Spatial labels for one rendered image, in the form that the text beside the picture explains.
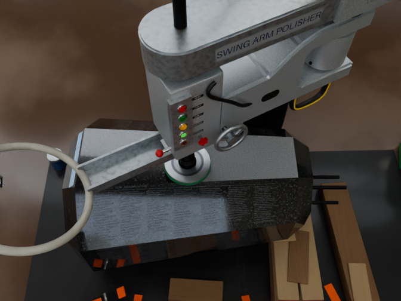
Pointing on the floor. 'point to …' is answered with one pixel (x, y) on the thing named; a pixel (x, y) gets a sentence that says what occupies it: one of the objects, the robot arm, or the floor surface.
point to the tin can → (56, 162)
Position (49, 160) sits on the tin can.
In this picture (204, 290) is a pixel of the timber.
